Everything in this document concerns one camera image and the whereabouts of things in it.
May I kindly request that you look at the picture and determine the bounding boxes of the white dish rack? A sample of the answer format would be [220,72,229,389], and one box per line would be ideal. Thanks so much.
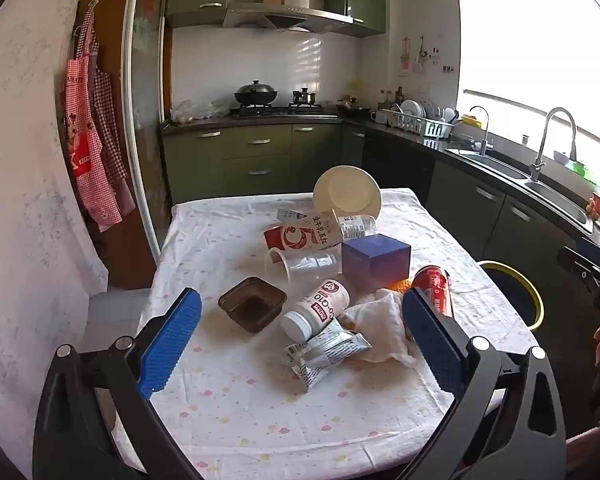
[380,100,456,140]

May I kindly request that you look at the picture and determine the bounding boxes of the white supplement bottle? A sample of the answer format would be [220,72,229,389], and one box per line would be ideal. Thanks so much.
[281,279,351,342]

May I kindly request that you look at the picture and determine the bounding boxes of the red floral apron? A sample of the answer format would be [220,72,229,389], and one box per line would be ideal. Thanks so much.
[62,57,123,226]

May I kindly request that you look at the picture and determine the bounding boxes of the small chrome faucet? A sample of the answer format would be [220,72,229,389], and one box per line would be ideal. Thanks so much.
[467,105,493,153]

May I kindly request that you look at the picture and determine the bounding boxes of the red soda can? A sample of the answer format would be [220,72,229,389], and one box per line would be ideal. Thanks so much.
[411,265,455,318]

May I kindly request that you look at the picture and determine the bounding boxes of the large chrome faucet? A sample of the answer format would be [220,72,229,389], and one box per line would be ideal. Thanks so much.
[529,106,578,182]

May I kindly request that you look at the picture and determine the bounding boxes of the purple box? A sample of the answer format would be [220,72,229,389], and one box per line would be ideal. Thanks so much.
[341,233,412,292]

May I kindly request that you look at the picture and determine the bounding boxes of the steel double sink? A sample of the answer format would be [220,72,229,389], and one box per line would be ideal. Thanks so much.
[445,147,593,226]

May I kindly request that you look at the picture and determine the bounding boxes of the person's right forearm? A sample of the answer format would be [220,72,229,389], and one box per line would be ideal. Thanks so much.
[565,422,600,480]

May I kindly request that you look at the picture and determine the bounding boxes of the clear plastic cup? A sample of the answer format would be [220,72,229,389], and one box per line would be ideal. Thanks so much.
[265,248,338,288]

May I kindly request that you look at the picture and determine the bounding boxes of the silver foil wrapper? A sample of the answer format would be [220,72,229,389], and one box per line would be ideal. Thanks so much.
[285,319,373,391]

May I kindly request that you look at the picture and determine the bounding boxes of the green plastic container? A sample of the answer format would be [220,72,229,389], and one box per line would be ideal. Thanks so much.
[565,160,598,181]

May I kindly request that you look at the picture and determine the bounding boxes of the white floral tablecloth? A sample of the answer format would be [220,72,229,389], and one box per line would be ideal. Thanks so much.
[107,187,540,480]

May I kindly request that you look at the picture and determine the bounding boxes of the clear plastic bottle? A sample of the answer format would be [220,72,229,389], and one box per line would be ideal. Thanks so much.
[337,214,378,242]

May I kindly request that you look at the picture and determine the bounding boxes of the clear plastic bag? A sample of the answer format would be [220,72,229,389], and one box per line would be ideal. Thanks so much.
[170,99,231,125]

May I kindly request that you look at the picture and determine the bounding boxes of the brown plastic tray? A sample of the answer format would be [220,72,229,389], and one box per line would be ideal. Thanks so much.
[218,276,288,335]

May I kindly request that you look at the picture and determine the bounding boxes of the black gas stove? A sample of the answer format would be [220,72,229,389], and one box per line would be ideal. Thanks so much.
[230,102,326,118]

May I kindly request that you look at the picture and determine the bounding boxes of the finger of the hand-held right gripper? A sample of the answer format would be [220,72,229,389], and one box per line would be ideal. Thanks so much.
[575,236,600,263]
[556,246,600,286]

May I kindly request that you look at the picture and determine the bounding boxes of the red white milk carton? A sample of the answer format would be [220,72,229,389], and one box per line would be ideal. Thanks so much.
[264,207,345,252]

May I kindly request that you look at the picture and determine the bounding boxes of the glass sliding door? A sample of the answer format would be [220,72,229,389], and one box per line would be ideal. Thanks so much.
[125,0,173,256]

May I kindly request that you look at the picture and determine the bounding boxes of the red checked apron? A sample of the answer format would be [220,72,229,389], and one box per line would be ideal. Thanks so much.
[75,7,136,211]

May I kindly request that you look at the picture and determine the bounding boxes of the black wok with lid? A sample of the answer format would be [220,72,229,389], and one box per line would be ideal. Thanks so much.
[234,79,279,107]

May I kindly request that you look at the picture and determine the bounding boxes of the green lower cabinets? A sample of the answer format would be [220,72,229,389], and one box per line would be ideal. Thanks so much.
[161,120,600,271]

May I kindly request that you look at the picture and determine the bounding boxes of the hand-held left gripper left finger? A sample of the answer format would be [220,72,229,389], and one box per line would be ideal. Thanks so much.
[32,287,203,480]

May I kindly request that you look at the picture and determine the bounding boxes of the white tissue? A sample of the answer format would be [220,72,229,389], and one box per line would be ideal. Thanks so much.
[341,289,421,366]

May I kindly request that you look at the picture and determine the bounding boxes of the white bowl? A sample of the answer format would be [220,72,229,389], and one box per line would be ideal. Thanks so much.
[312,165,382,218]

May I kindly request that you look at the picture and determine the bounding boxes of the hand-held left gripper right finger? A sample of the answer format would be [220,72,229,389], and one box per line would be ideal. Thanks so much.
[397,287,567,480]

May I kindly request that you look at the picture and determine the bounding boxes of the yellow rimmed trash bin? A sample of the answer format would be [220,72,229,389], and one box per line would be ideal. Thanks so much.
[475,260,545,331]

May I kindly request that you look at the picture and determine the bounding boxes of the green kitchen cabinets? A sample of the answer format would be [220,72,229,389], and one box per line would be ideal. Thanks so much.
[160,110,600,251]

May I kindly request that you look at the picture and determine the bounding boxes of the steel range hood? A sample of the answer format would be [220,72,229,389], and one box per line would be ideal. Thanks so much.
[223,2,355,31]

